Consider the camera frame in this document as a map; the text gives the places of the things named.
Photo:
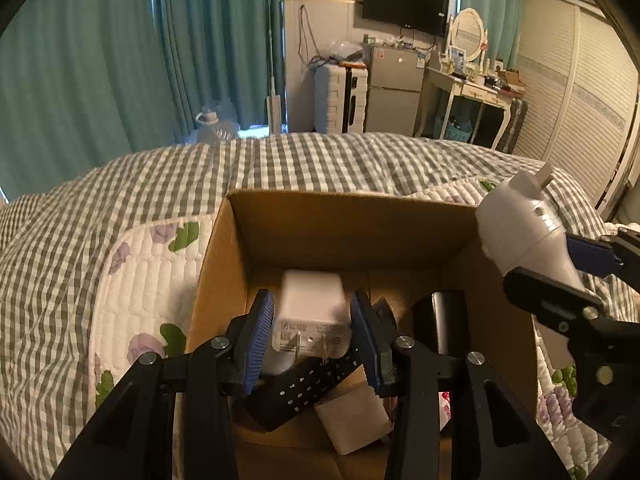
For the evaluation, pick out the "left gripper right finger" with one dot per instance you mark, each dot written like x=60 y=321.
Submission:
x=492 y=435

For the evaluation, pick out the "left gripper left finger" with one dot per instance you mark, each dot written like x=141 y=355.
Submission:
x=130 y=434

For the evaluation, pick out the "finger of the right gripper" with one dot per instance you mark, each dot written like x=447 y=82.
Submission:
x=592 y=257
x=557 y=306

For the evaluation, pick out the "white cylindrical plug device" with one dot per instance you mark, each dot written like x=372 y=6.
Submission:
x=518 y=227

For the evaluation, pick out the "white tube red cap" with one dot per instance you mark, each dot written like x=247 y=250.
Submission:
x=356 y=417

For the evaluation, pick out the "black remote control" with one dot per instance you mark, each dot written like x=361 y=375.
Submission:
x=278 y=399

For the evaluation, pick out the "white power adapter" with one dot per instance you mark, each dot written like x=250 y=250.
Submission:
x=311 y=319

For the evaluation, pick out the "floral quilted bedspread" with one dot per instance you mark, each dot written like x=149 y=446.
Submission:
x=147 y=295

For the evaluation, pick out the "open cardboard box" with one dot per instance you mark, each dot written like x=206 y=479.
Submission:
x=396 y=248

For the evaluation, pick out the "white louvered wardrobe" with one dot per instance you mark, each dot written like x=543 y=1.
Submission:
x=582 y=95

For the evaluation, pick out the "white dressing table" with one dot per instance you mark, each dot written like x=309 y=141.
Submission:
x=513 y=108

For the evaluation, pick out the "grey checked blanket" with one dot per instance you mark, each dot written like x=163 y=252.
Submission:
x=56 y=247

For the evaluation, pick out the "grey mini fridge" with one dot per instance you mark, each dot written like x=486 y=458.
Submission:
x=394 y=93

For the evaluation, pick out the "white suitcase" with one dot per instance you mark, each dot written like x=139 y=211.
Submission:
x=340 y=98

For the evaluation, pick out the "clear water jug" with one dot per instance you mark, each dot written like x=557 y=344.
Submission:
x=216 y=124

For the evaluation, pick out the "teal curtain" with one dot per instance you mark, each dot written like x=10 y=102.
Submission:
x=86 y=81

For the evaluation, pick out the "black wall television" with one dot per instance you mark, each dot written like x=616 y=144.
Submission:
x=429 y=16

